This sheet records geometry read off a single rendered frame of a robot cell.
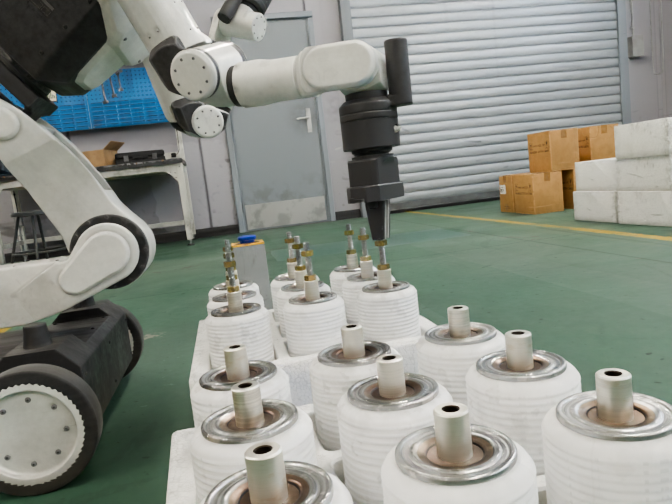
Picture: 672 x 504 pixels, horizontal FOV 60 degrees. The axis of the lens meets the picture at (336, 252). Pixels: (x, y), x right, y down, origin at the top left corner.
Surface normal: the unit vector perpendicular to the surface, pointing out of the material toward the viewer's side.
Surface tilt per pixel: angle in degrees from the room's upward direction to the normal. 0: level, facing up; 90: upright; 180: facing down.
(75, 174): 90
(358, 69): 90
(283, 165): 90
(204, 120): 98
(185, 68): 106
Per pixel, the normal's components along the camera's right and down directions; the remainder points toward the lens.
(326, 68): -0.32, 0.15
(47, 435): 0.19, 0.10
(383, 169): 0.86, -0.04
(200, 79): -0.29, 0.42
